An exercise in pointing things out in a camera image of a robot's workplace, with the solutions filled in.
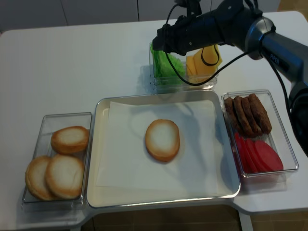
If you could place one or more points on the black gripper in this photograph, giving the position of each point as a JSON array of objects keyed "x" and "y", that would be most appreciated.
[{"x": 190, "y": 33}]

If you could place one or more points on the green lettuce leaf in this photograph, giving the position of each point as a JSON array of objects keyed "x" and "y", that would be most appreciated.
[
  {"x": 155, "y": 58},
  {"x": 165, "y": 68}
]

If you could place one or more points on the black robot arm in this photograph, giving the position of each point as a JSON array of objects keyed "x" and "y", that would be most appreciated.
[{"x": 242, "y": 24}]

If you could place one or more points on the upright yellow cheese slice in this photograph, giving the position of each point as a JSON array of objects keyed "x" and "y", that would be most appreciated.
[{"x": 207, "y": 60}]

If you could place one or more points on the flat yellow cheese slices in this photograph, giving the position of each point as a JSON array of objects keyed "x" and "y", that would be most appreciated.
[{"x": 191, "y": 66}]

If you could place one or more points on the clear lettuce cheese container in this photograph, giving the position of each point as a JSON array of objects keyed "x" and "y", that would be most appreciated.
[{"x": 177, "y": 83}]

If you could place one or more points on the brown meat patty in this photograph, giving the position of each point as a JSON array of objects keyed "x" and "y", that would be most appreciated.
[
  {"x": 252, "y": 122},
  {"x": 242, "y": 117},
  {"x": 260, "y": 114},
  {"x": 232, "y": 115}
]

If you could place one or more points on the bun half on tray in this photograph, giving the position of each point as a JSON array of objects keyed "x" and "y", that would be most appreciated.
[{"x": 162, "y": 140}]

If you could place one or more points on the white metal tray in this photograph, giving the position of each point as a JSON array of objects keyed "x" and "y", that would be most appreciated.
[{"x": 228, "y": 183}]

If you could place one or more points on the red tomato slices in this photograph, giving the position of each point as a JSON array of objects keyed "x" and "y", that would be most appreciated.
[{"x": 257, "y": 156}]

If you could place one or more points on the clear patty tomato container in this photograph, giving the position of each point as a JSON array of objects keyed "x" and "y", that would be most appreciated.
[{"x": 277, "y": 140}]

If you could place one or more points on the white paper sheet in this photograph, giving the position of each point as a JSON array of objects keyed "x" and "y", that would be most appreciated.
[{"x": 126, "y": 163}]

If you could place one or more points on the upper bun half in container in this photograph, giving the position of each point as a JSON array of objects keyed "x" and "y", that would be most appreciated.
[{"x": 70, "y": 140}]

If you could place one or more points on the bun half in container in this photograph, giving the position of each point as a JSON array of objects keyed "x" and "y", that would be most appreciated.
[
  {"x": 70, "y": 140},
  {"x": 35, "y": 178},
  {"x": 64, "y": 176}
]

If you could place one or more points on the clear bun container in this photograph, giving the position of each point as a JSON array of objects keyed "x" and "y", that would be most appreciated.
[{"x": 49, "y": 125}]

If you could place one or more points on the front bun half in container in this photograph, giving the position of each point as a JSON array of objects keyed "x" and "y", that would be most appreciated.
[{"x": 64, "y": 176}]

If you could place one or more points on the left bun half in container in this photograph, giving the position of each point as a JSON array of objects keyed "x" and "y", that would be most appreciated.
[{"x": 35, "y": 178}]

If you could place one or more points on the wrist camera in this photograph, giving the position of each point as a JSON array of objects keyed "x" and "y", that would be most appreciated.
[{"x": 192, "y": 6}]

